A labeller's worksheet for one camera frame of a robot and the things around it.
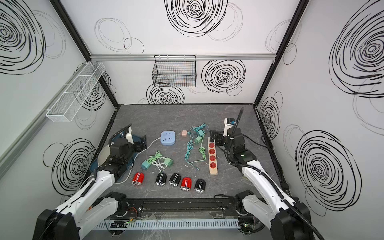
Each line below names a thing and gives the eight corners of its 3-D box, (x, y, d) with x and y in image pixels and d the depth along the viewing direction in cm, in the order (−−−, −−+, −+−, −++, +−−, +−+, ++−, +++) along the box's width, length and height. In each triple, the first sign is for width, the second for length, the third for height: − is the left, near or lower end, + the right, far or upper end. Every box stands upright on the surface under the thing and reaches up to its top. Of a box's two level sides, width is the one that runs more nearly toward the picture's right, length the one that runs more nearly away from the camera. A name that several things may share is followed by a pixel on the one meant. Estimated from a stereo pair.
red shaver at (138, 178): (133, 185, 83) (131, 184, 80) (136, 174, 87) (134, 172, 84) (142, 185, 83) (140, 184, 80) (144, 174, 87) (143, 172, 84)
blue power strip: (159, 145, 98) (159, 143, 96) (161, 132, 105) (161, 130, 103) (175, 145, 98) (174, 143, 96) (176, 132, 105) (176, 130, 103)
